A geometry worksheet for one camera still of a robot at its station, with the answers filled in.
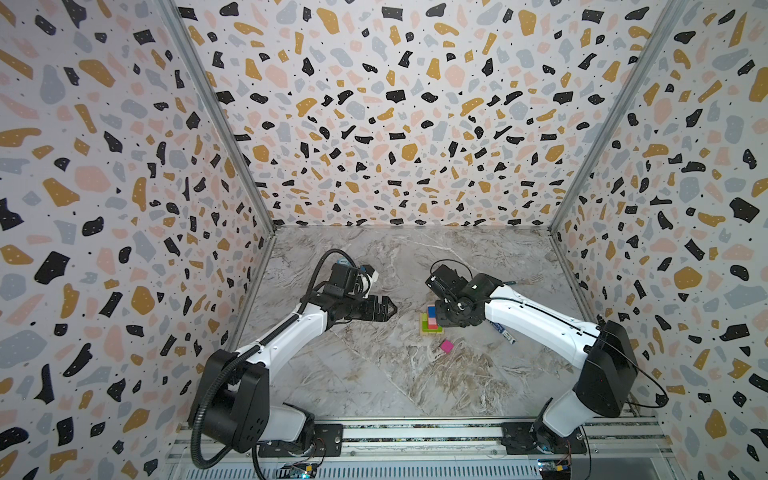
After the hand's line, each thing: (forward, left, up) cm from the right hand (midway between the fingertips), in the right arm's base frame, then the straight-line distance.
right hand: (439, 314), depth 82 cm
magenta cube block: (-3, -3, -14) cm, 15 cm away
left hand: (+3, +15, 0) cm, 16 cm away
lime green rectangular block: (+3, +3, -13) cm, 14 cm away
